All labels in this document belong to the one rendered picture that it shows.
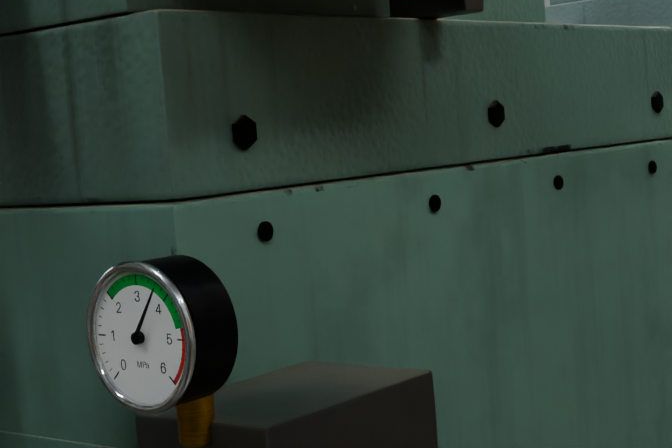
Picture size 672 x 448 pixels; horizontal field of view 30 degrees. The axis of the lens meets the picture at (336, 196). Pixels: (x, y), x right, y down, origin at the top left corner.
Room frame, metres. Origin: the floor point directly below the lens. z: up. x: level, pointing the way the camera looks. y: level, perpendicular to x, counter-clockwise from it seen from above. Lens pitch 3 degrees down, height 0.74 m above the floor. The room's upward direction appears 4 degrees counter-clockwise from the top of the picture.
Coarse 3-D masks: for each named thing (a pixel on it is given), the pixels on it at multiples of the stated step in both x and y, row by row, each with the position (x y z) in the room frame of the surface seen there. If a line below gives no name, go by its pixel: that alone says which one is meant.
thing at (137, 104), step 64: (0, 64) 0.65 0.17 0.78; (64, 64) 0.62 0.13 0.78; (128, 64) 0.59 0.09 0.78; (192, 64) 0.59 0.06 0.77; (256, 64) 0.63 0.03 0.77; (320, 64) 0.67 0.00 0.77; (384, 64) 0.71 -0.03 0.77; (448, 64) 0.76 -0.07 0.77; (512, 64) 0.82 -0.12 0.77; (576, 64) 0.89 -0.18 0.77; (640, 64) 0.97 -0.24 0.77; (0, 128) 0.66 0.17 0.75; (64, 128) 0.62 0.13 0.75; (128, 128) 0.59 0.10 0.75; (192, 128) 0.59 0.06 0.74; (256, 128) 0.63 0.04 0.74; (320, 128) 0.66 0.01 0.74; (384, 128) 0.71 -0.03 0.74; (448, 128) 0.76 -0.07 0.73; (512, 128) 0.82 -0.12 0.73; (576, 128) 0.88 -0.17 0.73; (640, 128) 0.96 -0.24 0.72; (0, 192) 0.66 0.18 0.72; (64, 192) 0.63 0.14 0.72; (128, 192) 0.60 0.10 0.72; (192, 192) 0.59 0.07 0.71
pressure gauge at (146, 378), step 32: (96, 288) 0.52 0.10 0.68; (128, 288) 0.51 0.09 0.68; (160, 288) 0.50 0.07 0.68; (192, 288) 0.50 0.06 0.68; (224, 288) 0.51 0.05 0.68; (96, 320) 0.52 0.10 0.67; (128, 320) 0.51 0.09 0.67; (160, 320) 0.50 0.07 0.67; (192, 320) 0.49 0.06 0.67; (224, 320) 0.50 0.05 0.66; (96, 352) 0.52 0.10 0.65; (128, 352) 0.51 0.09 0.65; (160, 352) 0.50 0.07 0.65; (192, 352) 0.48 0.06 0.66; (224, 352) 0.50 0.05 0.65; (128, 384) 0.51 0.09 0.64; (160, 384) 0.50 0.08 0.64; (192, 384) 0.49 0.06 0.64; (192, 416) 0.52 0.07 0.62
